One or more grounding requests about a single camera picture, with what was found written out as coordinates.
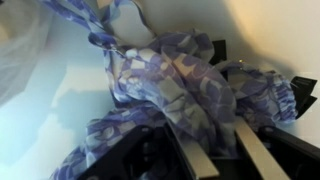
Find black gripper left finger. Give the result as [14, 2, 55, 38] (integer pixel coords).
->
[78, 123, 220, 180]

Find black angular piece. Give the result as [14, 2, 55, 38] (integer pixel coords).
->
[209, 39, 318, 118]

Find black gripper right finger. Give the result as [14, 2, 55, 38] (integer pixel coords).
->
[233, 116, 320, 180]

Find white red plastic bag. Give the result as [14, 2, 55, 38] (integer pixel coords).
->
[0, 0, 54, 108]

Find purple floral cloth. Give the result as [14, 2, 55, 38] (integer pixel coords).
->
[39, 0, 299, 180]

